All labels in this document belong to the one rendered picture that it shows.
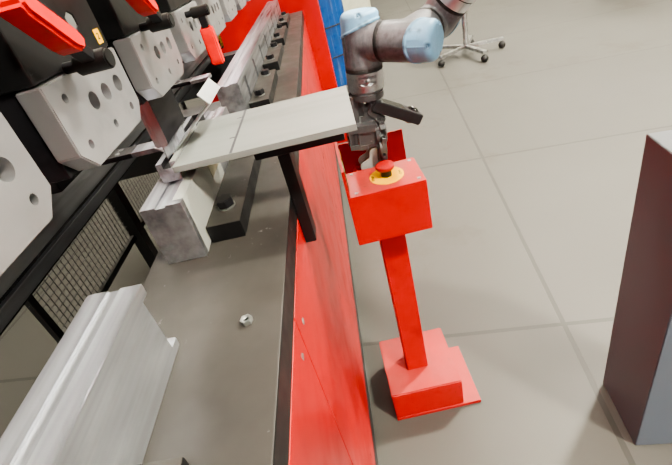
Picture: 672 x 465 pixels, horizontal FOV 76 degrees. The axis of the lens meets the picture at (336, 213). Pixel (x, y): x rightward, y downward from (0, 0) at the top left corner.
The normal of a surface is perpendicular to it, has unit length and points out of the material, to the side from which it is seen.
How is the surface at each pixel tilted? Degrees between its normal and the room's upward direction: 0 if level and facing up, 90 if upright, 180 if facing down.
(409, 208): 90
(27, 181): 90
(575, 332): 0
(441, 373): 0
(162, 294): 0
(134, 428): 90
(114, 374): 90
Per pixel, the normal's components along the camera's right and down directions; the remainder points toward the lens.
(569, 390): -0.22, -0.81
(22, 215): 0.97, -0.22
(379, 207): 0.10, 0.53
